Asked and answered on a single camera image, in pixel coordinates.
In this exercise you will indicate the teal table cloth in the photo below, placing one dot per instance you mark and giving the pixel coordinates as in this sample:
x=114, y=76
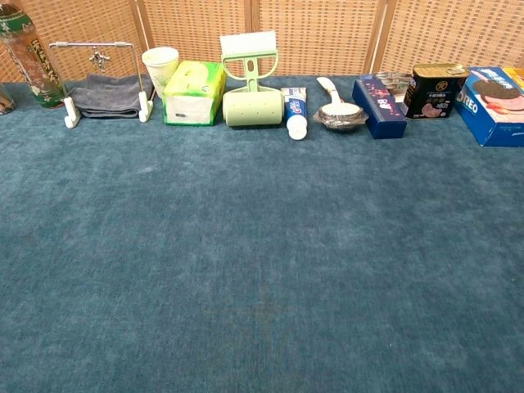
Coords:
x=262, y=254

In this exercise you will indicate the white blue toothpaste tube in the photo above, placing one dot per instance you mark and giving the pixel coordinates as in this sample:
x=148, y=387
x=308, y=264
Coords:
x=295, y=112

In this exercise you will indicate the green lint roller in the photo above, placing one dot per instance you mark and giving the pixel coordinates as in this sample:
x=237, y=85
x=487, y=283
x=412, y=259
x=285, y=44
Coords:
x=251, y=104

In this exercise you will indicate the silver foil dish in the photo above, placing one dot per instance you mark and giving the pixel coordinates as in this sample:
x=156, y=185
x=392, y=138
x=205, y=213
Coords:
x=341, y=121

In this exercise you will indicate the white ceramic spoon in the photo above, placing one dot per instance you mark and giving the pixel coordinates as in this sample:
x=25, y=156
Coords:
x=337, y=104

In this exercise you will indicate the green tissue box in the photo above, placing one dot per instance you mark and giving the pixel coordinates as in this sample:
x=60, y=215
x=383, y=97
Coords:
x=192, y=94

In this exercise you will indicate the dark blue narrow box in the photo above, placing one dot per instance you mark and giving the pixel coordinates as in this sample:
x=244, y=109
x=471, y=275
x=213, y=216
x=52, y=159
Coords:
x=378, y=108

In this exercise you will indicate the woven bamboo folding screen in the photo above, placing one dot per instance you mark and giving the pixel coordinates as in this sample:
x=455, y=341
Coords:
x=262, y=32

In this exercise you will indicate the white paper cup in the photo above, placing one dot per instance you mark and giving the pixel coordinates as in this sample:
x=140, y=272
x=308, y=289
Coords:
x=160, y=67

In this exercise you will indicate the silver foil packet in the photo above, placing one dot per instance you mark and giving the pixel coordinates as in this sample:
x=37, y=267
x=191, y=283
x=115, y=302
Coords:
x=395, y=84

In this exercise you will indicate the grey folded towel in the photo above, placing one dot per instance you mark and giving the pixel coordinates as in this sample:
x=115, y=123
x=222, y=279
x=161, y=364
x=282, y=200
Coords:
x=107, y=96

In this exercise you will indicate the black luncheon meat can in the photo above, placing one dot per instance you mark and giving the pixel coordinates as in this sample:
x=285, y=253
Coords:
x=434, y=94

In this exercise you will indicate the white metal hanging rack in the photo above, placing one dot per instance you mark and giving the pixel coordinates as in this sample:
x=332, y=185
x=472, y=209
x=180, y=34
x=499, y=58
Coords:
x=71, y=110

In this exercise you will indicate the small metal key charm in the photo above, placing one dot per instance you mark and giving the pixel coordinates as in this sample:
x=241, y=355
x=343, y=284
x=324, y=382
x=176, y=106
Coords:
x=98, y=59

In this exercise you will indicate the blue Oreo cookie box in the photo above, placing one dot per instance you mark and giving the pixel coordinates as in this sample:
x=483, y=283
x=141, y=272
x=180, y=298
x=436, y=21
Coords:
x=493, y=108

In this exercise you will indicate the green tea bottle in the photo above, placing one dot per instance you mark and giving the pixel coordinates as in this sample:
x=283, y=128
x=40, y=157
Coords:
x=30, y=61

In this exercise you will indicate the dark glass jar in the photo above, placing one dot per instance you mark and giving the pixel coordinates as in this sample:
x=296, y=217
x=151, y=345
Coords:
x=5, y=100

